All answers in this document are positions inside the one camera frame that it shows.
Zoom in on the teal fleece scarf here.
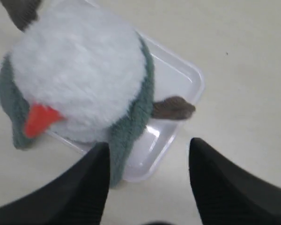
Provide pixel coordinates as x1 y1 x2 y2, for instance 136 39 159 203
0 37 155 188

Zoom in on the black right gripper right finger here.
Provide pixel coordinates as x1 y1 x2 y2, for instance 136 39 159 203
189 137 281 225

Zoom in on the white plush snowman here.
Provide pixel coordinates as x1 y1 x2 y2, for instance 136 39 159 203
0 0 196 143

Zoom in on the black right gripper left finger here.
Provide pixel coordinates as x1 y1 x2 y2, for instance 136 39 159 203
0 143 110 225

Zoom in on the white plastic tray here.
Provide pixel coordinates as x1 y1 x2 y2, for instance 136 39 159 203
0 30 206 183

